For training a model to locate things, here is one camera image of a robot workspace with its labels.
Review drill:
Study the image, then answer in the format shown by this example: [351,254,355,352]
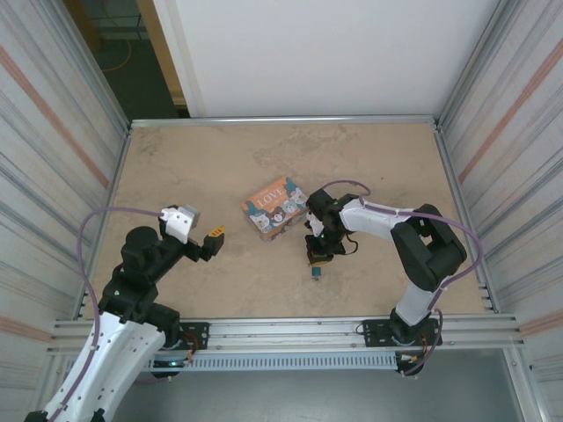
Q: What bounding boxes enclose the orange LOVE print tin box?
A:
[241,175,310,244]

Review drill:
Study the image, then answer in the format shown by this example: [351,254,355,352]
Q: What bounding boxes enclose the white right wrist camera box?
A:
[306,213,325,239]

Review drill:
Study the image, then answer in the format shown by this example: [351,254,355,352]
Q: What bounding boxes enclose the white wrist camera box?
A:
[306,213,325,239]
[158,204,201,244]

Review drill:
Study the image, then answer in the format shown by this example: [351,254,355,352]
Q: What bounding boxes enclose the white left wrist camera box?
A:
[158,204,201,244]

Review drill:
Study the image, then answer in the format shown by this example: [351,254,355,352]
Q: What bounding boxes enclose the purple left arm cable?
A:
[43,206,172,418]

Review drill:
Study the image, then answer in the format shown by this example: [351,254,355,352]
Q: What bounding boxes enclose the aluminium mounting rail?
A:
[48,314,527,355]

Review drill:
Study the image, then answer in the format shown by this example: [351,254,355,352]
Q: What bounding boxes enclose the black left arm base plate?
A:
[162,321,210,353]

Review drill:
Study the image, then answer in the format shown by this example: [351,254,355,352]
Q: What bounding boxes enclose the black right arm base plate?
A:
[362,316,443,348]

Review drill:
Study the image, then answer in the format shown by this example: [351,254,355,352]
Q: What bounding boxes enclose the grey slotted cable duct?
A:
[140,353,399,373]

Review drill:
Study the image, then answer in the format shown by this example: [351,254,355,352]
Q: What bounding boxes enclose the aluminium table frame bar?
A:
[129,114,439,129]

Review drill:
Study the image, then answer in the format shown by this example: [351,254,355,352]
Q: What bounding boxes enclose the wooden door frame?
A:
[135,0,186,106]

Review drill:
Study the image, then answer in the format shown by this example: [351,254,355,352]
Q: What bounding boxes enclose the orange floor cable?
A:
[104,40,134,72]

